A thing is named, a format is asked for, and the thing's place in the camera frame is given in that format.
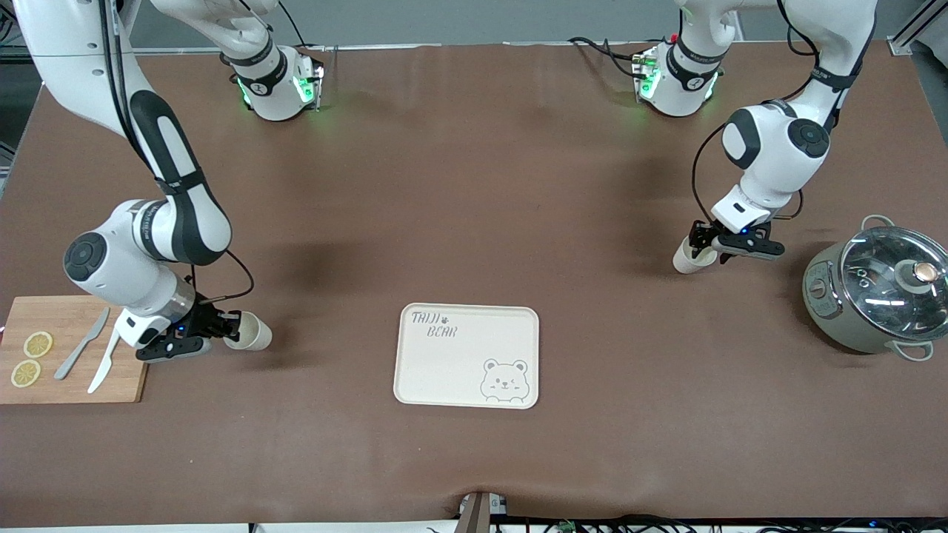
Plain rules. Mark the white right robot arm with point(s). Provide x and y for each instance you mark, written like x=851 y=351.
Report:
x=178 y=215

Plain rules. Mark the cream bear print tray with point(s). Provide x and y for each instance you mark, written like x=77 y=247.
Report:
x=466 y=370

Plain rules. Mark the lemon slice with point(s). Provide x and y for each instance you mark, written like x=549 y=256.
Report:
x=38 y=344
x=26 y=374

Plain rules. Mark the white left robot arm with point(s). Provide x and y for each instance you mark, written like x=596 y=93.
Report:
x=770 y=155

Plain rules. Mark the white plastic knife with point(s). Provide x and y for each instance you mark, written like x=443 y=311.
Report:
x=104 y=370

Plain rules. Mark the sage green electric pot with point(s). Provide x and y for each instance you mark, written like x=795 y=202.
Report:
x=822 y=311

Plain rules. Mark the glass pot lid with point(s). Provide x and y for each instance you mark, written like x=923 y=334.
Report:
x=881 y=296

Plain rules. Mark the brown table mat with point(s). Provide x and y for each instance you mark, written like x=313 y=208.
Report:
x=474 y=185

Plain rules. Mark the white IKEA cup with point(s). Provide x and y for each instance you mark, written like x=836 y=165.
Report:
x=252 y=337
x=689 y=264

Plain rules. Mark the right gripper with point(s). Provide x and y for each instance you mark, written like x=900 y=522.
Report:
x=201 y=318

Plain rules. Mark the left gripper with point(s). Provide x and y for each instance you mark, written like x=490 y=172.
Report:
x=701 y=237

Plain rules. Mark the grey plastic knife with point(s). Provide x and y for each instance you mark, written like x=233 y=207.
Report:
x=81 y=346

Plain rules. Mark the bamboo cutting board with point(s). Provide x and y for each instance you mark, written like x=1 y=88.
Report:
x=44 y=311

